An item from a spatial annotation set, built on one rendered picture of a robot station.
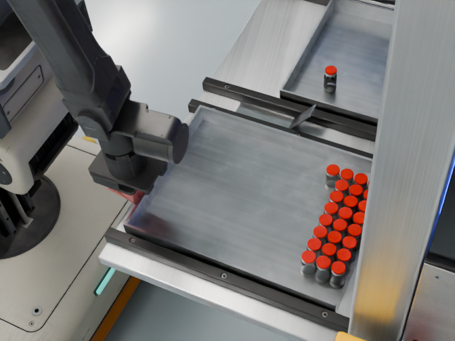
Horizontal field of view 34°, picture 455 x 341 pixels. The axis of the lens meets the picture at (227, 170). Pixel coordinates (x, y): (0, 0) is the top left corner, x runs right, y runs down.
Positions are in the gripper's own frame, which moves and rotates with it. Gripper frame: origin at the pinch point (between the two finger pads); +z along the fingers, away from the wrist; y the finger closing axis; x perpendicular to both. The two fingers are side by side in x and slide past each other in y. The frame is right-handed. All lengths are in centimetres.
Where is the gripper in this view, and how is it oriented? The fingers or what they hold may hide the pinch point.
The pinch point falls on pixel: (138, 199)
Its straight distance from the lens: 117.9
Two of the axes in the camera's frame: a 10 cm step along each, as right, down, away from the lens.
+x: 4.3, -7.5, 5.1
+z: 0.9, 6.0, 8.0
